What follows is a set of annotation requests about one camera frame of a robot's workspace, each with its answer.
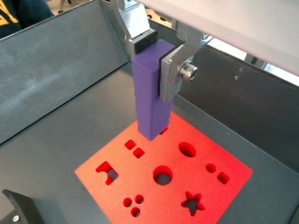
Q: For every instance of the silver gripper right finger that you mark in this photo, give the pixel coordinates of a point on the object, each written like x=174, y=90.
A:
x=176, y=67

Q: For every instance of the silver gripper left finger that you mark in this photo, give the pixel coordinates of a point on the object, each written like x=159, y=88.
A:
x=128, y=18

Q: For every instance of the purple rectangular block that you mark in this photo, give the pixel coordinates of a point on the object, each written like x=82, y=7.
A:
x=152, y=110

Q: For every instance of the person in dark shirt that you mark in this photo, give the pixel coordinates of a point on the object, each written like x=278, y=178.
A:
x=20, y=14

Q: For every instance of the red shape sorter board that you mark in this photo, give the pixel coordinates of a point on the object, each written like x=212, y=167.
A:
x=175, y=180

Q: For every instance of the black curved holder block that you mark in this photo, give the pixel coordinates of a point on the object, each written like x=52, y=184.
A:
x=26, y=213

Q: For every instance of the grey tray enclosure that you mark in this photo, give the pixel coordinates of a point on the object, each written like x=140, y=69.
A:
x=67, y=101

